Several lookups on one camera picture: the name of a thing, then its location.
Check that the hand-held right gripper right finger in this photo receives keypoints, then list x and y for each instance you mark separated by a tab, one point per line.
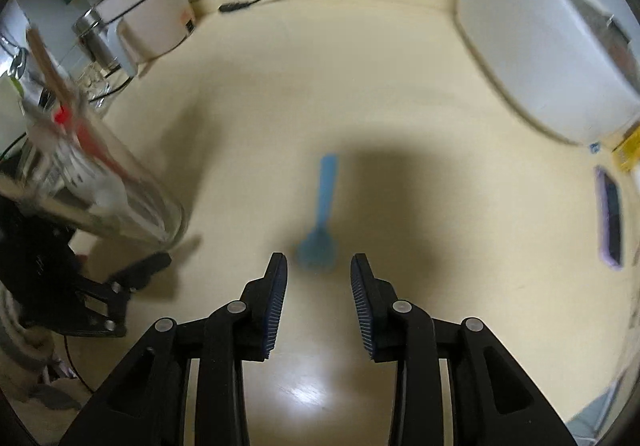
361	306

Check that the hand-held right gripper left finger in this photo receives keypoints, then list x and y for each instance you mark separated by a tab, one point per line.
274	306

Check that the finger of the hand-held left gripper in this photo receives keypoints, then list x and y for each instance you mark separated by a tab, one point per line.
145	271

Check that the tall clear glass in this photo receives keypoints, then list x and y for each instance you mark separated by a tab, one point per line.
150	211

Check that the white ceramic spoon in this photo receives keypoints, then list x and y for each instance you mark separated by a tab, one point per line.
105	193

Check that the red plastic spoon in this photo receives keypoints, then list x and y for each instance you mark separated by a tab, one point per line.
100	151

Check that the faceted drinking glass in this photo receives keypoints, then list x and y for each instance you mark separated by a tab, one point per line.
100	86

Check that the stainless steel canister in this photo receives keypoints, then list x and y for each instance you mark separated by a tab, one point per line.
92	39

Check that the beige electric kettle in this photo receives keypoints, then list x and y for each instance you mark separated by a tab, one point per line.
155	11

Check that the phone in purple case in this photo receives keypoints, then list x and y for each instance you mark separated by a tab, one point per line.
610	216

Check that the white rice cooker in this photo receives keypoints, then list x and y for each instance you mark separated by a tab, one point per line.
525	51

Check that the yellow packet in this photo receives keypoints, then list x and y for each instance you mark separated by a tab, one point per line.
631	151

